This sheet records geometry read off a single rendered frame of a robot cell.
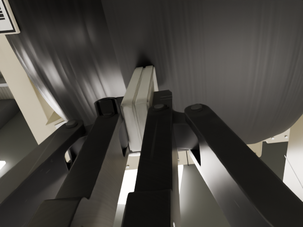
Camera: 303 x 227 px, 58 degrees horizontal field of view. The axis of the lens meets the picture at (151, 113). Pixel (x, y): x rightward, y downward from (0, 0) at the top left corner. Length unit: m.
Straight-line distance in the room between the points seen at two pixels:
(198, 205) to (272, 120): 2.90
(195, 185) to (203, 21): 3.18
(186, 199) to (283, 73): 3.02
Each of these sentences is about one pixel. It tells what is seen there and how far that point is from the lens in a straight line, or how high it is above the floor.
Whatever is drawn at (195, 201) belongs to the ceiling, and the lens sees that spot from 3.19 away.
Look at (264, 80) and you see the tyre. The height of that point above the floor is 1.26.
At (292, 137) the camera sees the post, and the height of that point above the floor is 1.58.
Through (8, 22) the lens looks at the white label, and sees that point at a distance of 0.23.
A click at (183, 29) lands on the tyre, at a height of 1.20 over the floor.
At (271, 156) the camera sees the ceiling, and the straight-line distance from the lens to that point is 3.71.
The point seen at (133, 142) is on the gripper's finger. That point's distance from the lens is 0.15.
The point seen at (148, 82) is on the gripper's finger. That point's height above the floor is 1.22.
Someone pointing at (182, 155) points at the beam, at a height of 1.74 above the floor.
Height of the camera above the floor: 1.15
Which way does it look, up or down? 33 degrees up
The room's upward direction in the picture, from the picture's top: 169 degrees clockwise
